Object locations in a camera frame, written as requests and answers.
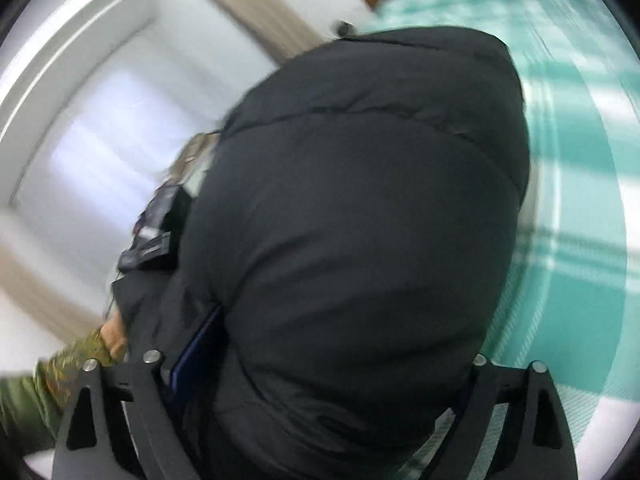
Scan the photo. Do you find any person's left forearm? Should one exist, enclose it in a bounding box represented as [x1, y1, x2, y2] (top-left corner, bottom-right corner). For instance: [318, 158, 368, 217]
[0, 327, 116, 441]

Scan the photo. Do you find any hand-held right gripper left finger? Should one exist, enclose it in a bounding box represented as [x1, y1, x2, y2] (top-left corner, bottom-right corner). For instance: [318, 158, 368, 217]
[51, 305, 226, 480]

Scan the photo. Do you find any person's left hand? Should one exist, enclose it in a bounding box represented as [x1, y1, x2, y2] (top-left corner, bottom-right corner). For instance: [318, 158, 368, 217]
[100, 322, 130, 361]

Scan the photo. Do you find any black puffer jacket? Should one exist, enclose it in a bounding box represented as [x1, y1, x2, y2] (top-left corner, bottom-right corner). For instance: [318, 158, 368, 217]
[110, 25, 531, 480]

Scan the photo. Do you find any beige curtain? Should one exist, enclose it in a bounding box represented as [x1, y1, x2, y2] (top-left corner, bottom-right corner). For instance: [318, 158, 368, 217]
[175, 0, 326, 68]

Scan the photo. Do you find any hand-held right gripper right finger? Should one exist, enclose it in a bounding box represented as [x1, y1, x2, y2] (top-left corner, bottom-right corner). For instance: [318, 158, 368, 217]
[410, 354, 581, 480]

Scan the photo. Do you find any green checked blanket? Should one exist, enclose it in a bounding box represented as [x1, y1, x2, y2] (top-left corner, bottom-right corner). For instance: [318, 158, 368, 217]
[360, 0, 636, 480]

